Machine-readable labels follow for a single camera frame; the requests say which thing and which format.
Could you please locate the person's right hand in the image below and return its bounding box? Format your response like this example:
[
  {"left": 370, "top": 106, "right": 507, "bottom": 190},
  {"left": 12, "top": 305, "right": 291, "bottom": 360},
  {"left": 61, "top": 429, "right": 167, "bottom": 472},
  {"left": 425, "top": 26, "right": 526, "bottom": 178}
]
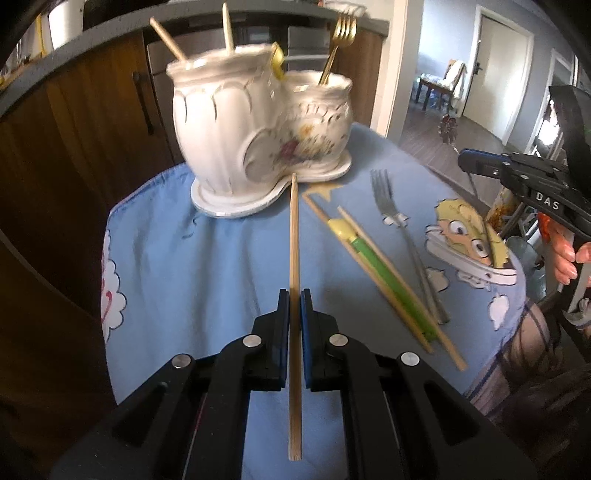
[{"left": 538, "top": 216, "right": 591, "bottom": 285}]

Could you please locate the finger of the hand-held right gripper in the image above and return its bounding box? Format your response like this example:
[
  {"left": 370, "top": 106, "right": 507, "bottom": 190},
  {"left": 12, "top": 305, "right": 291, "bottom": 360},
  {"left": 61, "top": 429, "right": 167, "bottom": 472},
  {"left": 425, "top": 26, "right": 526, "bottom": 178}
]
[{"left": 458, "top": 148, "right": 509, "bottom": 183}]

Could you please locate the person's leg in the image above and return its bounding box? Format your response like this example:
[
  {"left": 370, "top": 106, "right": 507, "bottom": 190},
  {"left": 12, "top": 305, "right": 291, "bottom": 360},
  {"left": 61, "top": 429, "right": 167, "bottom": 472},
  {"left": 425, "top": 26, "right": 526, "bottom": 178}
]
[{"left": 466, "top": 300, "right": 591, "bottom": 444}]

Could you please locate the stainless steel built-in oven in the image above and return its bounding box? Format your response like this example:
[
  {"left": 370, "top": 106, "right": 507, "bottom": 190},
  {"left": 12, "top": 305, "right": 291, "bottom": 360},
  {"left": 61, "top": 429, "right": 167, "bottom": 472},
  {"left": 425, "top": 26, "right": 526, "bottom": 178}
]
[{"left": 146, "top": 23, "right": 333, "bottom": 162}]

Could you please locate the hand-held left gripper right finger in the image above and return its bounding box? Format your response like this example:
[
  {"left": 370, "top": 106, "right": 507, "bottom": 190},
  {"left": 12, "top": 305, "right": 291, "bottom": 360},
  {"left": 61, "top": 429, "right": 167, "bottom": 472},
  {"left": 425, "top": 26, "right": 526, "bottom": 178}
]
[{"left": 300, "top": 289, "right": 536, "bottom": 480}]

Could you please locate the blue cartoon printed cloth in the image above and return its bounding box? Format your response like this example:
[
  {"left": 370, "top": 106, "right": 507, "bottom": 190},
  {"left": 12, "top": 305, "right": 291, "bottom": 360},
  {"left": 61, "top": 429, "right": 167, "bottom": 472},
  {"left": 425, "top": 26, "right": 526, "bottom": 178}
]
[{"left": 99, "top": 122, "right": 527, "bottom": 480}]

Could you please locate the white ceramic double utensil holder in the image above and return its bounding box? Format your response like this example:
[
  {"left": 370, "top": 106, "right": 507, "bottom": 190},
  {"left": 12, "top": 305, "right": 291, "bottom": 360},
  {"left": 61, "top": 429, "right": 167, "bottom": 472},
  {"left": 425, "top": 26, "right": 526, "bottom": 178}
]
[{"left": 166, "top": 44, "right": 354, "bottom": 219}]

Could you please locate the narrow wooden cabinet door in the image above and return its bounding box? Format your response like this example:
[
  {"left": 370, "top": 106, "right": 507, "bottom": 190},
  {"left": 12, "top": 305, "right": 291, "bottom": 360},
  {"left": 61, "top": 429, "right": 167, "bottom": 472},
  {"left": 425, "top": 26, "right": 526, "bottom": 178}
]
[{"left": 331, "top": 30, "right": 385, "bottom": 136}]

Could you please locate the silver fork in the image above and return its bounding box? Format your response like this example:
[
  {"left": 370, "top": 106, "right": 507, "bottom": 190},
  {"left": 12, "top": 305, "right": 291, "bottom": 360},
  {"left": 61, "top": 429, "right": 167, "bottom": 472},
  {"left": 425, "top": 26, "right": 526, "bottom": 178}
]
[{"left": 370, "top": 169, "right": 451, "bottom": 325}]

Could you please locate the black cabinet handle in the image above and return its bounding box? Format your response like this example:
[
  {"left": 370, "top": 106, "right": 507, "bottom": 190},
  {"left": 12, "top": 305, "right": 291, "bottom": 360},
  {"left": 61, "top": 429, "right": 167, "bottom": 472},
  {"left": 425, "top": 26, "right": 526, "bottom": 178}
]
[{"left": 133, "top": 71, "right": 155, "bottom": 136}]

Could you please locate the green yellow-capped plastic chopstick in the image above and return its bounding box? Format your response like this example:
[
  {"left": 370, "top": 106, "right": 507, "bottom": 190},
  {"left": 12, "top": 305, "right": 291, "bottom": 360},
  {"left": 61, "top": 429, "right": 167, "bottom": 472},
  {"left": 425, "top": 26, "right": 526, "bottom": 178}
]
[{"left": 327, "top": 218, "right": 440, "bottom": 341}]

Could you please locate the white cup with black lid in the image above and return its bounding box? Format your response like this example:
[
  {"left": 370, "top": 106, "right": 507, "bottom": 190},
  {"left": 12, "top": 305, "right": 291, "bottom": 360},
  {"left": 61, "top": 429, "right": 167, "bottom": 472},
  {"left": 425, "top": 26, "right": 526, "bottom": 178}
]
[{"left": 46, "top": 0, "right": 87, "bottom": 49}]

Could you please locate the wooden chair with cloth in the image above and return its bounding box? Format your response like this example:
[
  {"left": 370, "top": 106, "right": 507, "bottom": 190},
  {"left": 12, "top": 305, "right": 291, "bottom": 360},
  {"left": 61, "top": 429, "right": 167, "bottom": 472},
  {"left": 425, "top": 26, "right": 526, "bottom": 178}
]
[{"left": 414, "top": 59, "right": 468, "bottom": 112}]

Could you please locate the white bowl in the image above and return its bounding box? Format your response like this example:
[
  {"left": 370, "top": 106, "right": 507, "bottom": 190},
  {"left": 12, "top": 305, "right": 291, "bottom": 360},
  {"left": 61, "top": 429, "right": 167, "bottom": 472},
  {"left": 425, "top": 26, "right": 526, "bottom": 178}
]
[{"left": 323, "top": 0, "right": 369, "bottom": 17}]

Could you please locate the gold fork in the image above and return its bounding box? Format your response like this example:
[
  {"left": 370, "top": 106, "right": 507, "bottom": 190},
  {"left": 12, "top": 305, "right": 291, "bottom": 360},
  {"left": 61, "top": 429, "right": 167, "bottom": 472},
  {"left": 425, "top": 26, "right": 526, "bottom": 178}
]
[{"left": 318, "top": 13, "right": 357, "bottom": 87}]

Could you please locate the white room door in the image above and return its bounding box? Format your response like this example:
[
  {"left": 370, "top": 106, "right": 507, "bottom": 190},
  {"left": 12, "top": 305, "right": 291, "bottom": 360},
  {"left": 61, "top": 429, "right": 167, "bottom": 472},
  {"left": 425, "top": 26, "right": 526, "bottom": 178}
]
[{"left": 462, "top": 6, "right": 534, "bottom": 145}]

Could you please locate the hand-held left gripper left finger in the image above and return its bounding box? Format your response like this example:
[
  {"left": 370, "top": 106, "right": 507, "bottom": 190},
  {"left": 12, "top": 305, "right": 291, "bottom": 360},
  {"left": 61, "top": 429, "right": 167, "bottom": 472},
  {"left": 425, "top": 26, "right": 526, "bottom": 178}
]
[{"left": 51, "top": 288, "right": 291, "bottom": 480}]

